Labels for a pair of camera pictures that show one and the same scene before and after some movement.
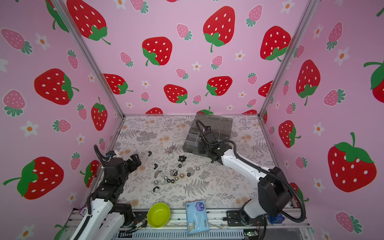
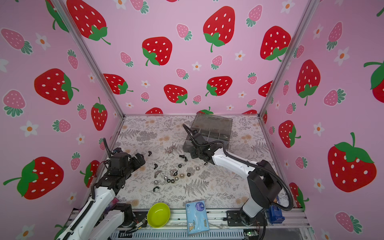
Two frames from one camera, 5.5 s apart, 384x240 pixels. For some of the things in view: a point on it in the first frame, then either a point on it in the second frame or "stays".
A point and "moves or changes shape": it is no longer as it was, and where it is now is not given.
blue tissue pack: (197, 217) stays
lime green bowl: (158, 215) stays
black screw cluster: (182, 158) moves or changes shape
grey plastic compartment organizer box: (221, 127) stays
